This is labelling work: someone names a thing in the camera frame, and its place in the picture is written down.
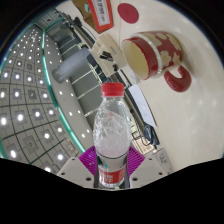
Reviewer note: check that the clear red-capped water bottle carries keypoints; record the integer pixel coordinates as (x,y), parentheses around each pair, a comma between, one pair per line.
(111,133)

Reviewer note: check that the white printed paper sheets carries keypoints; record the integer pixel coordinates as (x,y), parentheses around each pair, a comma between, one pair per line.
(142,105)

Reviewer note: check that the small black clip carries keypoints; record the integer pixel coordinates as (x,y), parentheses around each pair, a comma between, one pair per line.
(106,55)

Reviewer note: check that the grey round column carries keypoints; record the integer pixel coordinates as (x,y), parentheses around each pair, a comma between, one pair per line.
(71,65)

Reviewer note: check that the flat round red coaster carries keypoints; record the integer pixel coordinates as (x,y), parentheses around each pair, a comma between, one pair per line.
(128,12)

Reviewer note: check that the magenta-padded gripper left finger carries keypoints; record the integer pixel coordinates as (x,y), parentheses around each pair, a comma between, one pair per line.
(75,170)

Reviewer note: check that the small cream box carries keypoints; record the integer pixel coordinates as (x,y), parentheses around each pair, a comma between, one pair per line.
(111,45)

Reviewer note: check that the ceiling lights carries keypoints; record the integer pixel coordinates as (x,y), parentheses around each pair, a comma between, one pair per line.
(20,117)

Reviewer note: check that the open brown cardboard box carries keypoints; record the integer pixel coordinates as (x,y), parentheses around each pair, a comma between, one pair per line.
(100,13)

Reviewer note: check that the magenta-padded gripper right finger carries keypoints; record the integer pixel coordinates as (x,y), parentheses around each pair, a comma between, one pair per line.
(146,170)

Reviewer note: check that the red flowered mug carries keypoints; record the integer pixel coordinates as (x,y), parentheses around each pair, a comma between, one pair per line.
(160,50)

